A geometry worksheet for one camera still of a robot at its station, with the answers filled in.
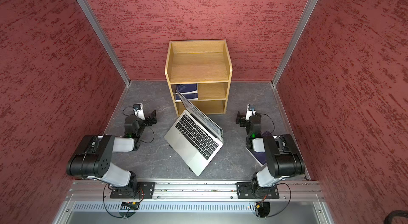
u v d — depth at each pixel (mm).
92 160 445
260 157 849
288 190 757
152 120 857
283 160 451
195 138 831
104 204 696
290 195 684
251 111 797
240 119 835
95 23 874
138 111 797
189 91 881
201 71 818
